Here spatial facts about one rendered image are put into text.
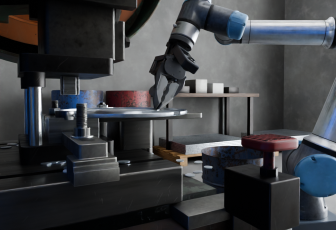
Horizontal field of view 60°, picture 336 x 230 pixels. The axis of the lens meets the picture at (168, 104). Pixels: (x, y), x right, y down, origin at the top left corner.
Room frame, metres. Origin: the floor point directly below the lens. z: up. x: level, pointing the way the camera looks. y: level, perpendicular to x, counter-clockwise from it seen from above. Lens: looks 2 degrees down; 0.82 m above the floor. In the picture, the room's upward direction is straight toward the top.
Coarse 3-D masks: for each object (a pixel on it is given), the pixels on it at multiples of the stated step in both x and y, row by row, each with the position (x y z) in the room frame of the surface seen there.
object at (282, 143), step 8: (248, 136) 0.42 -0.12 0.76; (256, 136) 0.42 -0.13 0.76; (264, 136) 0.42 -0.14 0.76; (272, 136) 0.42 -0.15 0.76; (280, 136) 0.42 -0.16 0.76; (288, 136) 0.42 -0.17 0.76; (248, 144) 0.41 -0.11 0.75; (256, 144) 0.39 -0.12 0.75; (264, 144) 0.39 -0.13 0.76; (272, 144) 0.38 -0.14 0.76; (280, 144) 0.39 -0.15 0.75; (288, 144) 0.40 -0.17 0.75; (296, 144) 0.40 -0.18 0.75; (264, 152) 0.42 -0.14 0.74; (272, 152) 0.41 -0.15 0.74; (264, 160) 0.42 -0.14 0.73; (272, 160) 0.41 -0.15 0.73; (272, 168) 0.41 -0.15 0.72
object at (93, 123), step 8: (48, 120) 0.52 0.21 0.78; (56, 120) 0.52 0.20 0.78; (64, 120) 0.53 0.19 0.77; (72, 120) 0.54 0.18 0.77; (88, 120) 0.55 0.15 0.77; (96, 120) 0.56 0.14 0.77; (48, 128) 0.52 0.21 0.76; (56, 128) 0.52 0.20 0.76; (64, 128) 0.53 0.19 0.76; (72, 128) 0.54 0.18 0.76; (96, 128) 0.56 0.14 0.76; (48, 136) 0.52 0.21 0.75; (56, 136) 0.52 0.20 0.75; (96, 136) 0.56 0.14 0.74
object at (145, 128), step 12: (108, 120) 0.57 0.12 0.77; (120, 120) 0.58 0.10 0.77; (132, 120) 0.60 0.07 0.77; (144, 120) 0.63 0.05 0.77; (108, 132) 0.67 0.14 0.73; (120, 132) 0.61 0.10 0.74; (132, 132) 0.62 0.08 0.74; (144, 132) 0.63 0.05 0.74; (120, 144) 0.61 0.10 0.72; (132, 144) 0.62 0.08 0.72; (144, 144) 0.63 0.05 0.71
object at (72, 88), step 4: (64, 76) 0.58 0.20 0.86; (68, 76) 0.58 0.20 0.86; (72, 76) 0.59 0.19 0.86; (64, 80) 0.58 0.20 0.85; (68, 80) 0.58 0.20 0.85; (72, 80) 0.59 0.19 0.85; (76, 80) 0.60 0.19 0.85; (64, 84) 0.58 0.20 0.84; (68, 84) 0.58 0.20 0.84; (72, 84) 0.59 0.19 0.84; (76, 84) 0.60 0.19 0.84; (64, 88) 0.58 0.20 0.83; (68, 88) 0.58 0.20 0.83; (72, 88) 0.59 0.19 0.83; (76, 88) 0.60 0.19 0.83; (60, 92) 0.61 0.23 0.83; (64, 92) 0.58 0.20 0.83; (68, 92) 0.58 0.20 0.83; (72, 92) 0.59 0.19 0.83; (76, 92) 0.60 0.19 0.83
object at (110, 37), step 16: (48, 0) 0.52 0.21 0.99; (48, 16) 0.52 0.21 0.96; (64, 16) 0.53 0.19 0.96; (80, 16) 0.54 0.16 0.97; (96, 16) 0.56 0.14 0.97; (112, 16) 0.57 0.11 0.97; (48, 32) 0.52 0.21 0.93; (64, 32) 0.53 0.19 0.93; (80, 32) 0.54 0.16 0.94; (96, 32) 0.56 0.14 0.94; (112, 32) 0.57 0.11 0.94; (48, 48) 0.52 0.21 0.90; (64, 48) 0.53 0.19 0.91; (80, 48) 0.54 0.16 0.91; (96, 48) 0.56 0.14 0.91; (112, 48) 0.57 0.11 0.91
